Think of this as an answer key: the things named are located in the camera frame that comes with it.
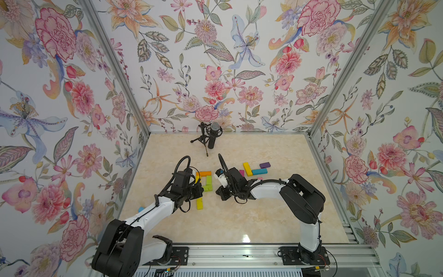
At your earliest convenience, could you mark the yellow long block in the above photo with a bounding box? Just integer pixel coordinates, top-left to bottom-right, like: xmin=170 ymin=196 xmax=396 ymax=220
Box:
xmin=196 ymin=198 xmax=204 ymax=210

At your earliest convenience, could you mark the orange long block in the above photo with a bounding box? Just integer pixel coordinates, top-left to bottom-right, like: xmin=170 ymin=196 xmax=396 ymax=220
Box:
xmin=198 ymin=172 xmax=212 ymax=177

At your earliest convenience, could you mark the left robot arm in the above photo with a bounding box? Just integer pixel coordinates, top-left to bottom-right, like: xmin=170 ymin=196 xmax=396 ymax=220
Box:
xmin=91 ymin=167 xmax=204 ymax=277

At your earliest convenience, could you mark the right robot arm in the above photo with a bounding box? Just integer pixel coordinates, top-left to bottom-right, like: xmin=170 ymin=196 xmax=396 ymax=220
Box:
xmin=215 ymin=167 xmax=328 ymax=265

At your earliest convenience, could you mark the yellow upright block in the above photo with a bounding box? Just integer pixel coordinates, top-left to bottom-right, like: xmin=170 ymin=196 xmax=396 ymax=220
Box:
xmin=243 ymin=162 xmax=253 ymax=177

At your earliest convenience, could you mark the teal block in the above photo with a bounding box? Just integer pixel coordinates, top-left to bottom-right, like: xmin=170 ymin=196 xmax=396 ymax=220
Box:
xmin=252 ymin=168 xmax=268 ymax=175

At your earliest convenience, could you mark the purple block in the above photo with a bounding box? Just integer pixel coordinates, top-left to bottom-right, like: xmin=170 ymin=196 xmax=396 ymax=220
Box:
xmin=260 ymin=162 xmax=271 ymax=169

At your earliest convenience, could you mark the black microphone tripod stand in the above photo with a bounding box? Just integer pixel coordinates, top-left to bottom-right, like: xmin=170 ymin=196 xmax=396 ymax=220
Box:
xmin=190 ymin=122 xmax=215 ymax=156

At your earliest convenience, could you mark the black mesh microphone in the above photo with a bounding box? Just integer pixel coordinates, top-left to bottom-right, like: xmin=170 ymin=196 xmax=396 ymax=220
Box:
xmin=207 ymin=122 xmax=223 ymax=149

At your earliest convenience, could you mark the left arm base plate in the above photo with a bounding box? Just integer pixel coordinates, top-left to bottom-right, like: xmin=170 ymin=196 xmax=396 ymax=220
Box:
xmin=150 ymin=247 xmax=190 ymax=267

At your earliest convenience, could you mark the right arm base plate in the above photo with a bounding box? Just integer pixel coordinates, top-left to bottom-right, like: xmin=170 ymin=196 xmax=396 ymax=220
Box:
xmin=278 ymin=246 xmax=331 ymax=267

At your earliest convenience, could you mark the aluminium front rail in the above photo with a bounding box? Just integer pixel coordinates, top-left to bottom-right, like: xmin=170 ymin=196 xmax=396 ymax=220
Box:
xmin=173 ymin=244 xmax=381 ymax=270

